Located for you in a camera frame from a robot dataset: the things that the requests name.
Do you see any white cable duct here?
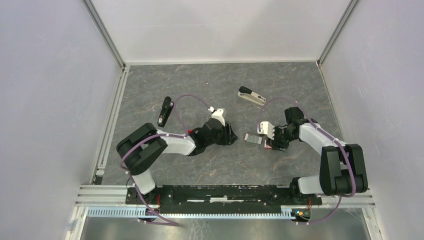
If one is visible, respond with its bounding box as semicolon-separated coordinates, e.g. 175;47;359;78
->
87;206;295;220

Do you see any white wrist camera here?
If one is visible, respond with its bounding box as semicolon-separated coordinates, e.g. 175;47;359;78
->
208;106;227;126
257;121;275;140

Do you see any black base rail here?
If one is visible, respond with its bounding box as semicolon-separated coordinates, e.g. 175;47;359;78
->
125;184;323;214

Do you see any purple cable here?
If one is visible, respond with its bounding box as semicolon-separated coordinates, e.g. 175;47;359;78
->
119;94;215;227
256;96;358;226

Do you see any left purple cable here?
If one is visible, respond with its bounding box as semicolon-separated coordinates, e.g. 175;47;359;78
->
119;94;215;227

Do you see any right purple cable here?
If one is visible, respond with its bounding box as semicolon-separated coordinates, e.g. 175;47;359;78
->
256;96;358;226

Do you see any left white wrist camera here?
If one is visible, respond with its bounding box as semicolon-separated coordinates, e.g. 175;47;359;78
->
208;106;227;126

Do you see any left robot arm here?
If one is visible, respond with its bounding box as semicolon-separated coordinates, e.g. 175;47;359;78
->
116;118;238;204

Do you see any red white staple box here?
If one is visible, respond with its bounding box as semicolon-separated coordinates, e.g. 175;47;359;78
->
264;138;272;149

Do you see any black stapler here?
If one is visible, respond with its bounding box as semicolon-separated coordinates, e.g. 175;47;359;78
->
157;96;175;128

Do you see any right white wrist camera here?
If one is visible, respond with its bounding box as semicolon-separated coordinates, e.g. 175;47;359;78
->
257;121;275;140

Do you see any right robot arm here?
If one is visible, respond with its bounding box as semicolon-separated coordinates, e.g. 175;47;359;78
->
258;107;369;204

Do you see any staple tray box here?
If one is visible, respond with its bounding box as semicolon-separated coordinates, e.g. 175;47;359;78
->
244;133;263;145

